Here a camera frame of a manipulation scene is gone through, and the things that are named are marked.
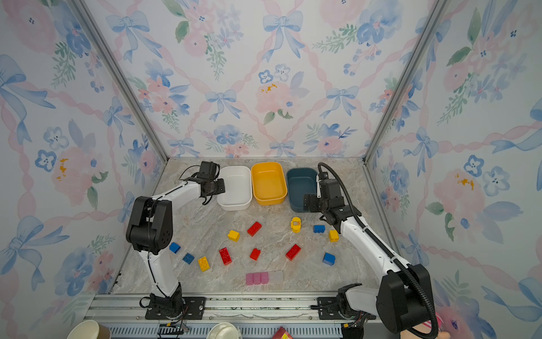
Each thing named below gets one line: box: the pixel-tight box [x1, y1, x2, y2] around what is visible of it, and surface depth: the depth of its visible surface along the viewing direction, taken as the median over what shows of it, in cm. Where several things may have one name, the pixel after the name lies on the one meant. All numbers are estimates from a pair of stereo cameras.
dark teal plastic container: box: [286, 167, 318, 213], surface depth 109 cm
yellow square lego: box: [227, 229, 240, 243], surface depth 91 cm
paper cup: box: [66, 319, 112, 339], surface depth 65 cm
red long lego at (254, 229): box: [247, 221, 263, 238], surface depth 94 cm
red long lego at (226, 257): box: [218, 247, 233, 266], surface depth 85 cm
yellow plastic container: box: [251, 161, 288, 206], surface depth 108 cm
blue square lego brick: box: [322, 252, 336, 267], surface depth 87 cm
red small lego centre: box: [249, 247, 262, 261], surface depth 88 cm
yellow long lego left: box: [197, 255, 211, 272], surface depth 85 cm
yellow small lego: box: [328, 229, 340, 243], surface depth 92 cm
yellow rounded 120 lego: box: [290, 216, 302, 234], surface depth 94 cm
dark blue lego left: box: [182, 252, 196, 265], surface depth 85 cm
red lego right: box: [285, 243, 302, 262], surface depth 88 cm
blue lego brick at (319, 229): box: [313, 224, 326, 234], surface depth 95 cm
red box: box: [271, 326, 295, 339], surface depth 67 cm
